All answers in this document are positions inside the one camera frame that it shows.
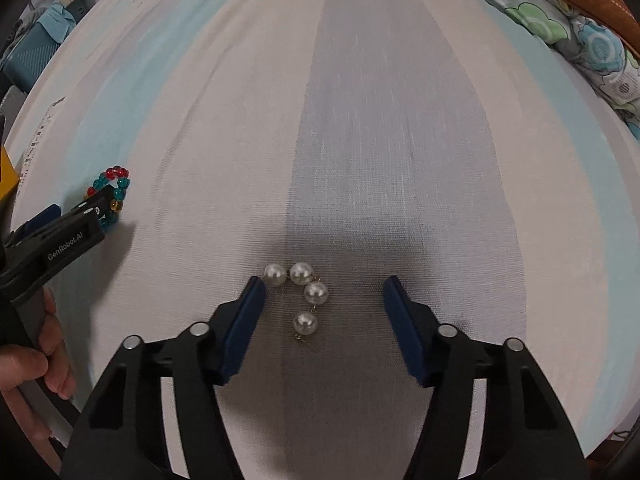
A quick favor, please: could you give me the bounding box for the multicolour bead bracelet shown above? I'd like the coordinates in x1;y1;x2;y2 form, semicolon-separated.
86;164;132;233

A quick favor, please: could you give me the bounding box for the pearl earrings cluster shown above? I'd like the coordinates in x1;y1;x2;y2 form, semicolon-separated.
262;261;330;349

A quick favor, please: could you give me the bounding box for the left hand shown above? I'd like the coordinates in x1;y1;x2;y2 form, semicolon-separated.
1;287;76;471

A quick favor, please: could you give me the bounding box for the blue white cardboard box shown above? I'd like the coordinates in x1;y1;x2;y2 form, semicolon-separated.
0;146;20;203

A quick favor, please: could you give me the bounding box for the teal suitcase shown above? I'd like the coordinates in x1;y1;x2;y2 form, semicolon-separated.
1;1;76;93

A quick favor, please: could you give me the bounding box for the striped bed sheet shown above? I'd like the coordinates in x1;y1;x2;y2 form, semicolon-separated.
8;0;639;479

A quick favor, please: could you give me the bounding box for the floral quilt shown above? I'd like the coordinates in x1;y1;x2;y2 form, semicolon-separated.
486;0;639;136

